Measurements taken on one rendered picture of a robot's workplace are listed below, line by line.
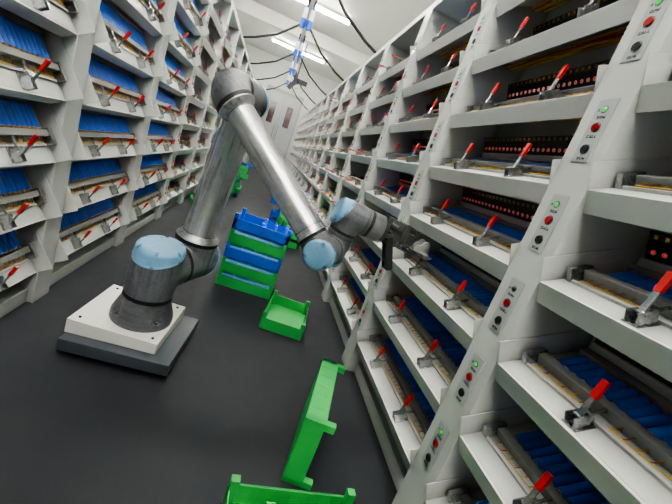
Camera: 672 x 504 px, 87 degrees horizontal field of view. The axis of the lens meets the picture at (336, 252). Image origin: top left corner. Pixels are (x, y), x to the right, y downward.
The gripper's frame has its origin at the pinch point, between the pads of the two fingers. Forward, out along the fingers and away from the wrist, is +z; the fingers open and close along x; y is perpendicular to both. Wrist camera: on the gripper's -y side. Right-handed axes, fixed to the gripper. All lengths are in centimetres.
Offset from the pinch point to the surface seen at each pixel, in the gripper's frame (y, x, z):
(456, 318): -7.6, -32.6, -2.3
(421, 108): 65, 88, 2
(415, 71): 79, 88, -11
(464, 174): 29.0, -7.7, -7.6
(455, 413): -25, -48, -1
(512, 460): -24, -60, 5
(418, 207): 14.6, 17.7, -3.9
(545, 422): -10, -66, -2
